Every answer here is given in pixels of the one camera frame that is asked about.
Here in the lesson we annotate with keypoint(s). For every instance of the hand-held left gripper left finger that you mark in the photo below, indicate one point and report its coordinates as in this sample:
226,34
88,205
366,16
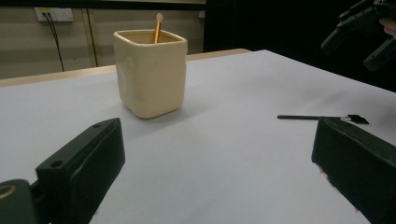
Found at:
84,171

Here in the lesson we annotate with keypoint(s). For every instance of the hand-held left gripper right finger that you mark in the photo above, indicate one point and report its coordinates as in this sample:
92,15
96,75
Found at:
358,165

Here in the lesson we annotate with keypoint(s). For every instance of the beige square ceramic cup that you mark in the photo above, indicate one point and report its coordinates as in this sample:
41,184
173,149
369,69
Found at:
152,81

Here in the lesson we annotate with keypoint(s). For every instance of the black curtain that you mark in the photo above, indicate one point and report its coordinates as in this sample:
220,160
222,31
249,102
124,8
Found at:
280,28

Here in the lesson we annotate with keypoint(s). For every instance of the white table cover sheet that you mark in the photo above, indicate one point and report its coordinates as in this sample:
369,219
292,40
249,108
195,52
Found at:
218,161

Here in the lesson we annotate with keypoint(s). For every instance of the white wall outlet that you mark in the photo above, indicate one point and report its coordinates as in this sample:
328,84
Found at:
59,14

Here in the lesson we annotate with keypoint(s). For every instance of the black horizontal frame bar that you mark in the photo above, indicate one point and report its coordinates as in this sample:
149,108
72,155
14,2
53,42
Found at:
93,3

